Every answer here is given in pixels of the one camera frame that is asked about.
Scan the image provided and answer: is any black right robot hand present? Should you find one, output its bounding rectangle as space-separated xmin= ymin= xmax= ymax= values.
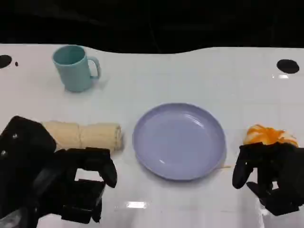
xmin=232 ymin=142 xmax=304 ymax=217

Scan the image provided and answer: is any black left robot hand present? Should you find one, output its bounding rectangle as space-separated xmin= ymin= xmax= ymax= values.
xmin=33 ymin=147 xmax=118 ymax=224

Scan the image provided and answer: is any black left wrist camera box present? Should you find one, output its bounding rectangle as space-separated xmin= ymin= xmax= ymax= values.
xmin=0 ymin=115 xmax=57 ymax=171

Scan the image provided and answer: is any lilac plate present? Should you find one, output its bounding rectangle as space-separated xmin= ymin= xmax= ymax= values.
xmin=132 ymin=102 xmax=226 ymax=182

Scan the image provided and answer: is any orange and white bread roll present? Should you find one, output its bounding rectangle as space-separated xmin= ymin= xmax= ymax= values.
xmin=243 ymin=123 xmax=299 ymax=148

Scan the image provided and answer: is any beige towel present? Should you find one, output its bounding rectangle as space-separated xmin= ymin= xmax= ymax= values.
xmin=40 ymin=121 xmax=125 ymax=152

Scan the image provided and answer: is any pale green mug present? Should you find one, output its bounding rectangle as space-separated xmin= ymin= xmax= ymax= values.
xmin=52 ymin=45 xmax=101 ymax=93

